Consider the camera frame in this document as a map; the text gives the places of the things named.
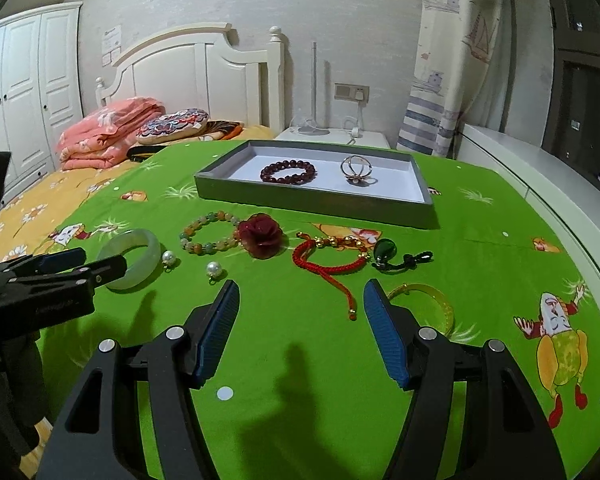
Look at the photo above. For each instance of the green printed tablecloth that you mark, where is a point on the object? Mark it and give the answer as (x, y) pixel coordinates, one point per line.
(290, 310)

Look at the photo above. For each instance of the black orange folded quilt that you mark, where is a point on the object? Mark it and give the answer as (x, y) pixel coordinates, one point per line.
(224, 129)

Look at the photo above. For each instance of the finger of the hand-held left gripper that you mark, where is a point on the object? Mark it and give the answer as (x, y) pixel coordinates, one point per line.
(107, 270)
(62, 259)

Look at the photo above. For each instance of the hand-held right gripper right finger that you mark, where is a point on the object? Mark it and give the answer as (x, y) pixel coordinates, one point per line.
(385, 335)

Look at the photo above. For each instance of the embroidered round pillow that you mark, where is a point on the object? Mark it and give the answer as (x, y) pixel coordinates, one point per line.
(172, 127)

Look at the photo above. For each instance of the white nightstand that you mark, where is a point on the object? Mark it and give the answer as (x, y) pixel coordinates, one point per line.
(330, 139)

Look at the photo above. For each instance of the pink folded blanket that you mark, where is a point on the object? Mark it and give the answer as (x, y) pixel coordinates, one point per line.
(104, 130)

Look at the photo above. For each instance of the red rose brooch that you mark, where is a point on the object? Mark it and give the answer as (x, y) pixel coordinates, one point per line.
(261, 236)

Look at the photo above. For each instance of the pale green jade bangle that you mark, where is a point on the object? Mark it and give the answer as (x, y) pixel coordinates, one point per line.
(144, 260)

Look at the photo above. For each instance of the wall socket panel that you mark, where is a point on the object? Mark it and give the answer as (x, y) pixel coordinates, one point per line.
(344, 91)

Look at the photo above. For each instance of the white bed headboard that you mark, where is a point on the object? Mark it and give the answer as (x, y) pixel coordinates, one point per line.
(179, 70)

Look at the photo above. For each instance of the dark framed window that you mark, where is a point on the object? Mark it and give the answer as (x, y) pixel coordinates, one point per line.
(580, 85)

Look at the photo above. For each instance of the yellow flowered bedsheet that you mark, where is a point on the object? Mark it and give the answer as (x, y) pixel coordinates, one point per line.
(34, 200)

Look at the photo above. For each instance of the yellow translucent bangle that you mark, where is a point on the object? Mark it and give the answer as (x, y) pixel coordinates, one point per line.
(445, 305)

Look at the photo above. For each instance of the grey jewelry tray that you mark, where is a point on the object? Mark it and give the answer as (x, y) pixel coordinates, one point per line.
(330, 195)

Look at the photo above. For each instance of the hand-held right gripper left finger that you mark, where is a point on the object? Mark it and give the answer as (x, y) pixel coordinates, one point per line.
(219, 330)

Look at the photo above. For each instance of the white wall papers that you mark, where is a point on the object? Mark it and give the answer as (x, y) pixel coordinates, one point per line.
(111, 45)

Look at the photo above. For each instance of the white stick lamp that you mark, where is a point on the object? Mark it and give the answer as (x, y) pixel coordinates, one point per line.
(314, 85)

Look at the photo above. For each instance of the ship print curtain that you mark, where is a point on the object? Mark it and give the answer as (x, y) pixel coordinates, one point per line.
(445, 60)

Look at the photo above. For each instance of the white wardrobe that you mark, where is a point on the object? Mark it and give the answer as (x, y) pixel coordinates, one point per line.
(24, 100)

